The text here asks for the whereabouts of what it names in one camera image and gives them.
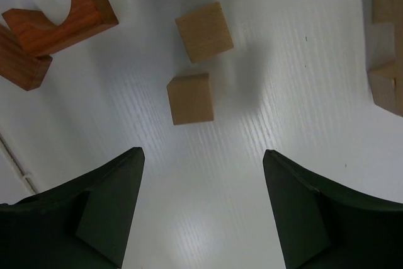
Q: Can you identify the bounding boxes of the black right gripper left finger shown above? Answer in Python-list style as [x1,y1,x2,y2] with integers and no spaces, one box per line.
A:
[1,147,145,268]

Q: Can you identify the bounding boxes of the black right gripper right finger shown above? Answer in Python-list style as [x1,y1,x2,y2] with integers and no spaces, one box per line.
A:
[263,150,402,268]

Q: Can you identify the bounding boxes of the light long wood block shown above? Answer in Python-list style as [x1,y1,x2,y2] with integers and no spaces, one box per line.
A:
[372,0,402,69]

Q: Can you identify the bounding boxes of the red-brown long wood block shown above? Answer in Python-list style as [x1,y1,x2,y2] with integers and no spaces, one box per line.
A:
[1,25,53,91]

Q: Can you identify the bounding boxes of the red-brown arch wood block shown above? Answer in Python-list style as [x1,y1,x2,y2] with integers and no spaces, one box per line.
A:
[1,0,120,58]

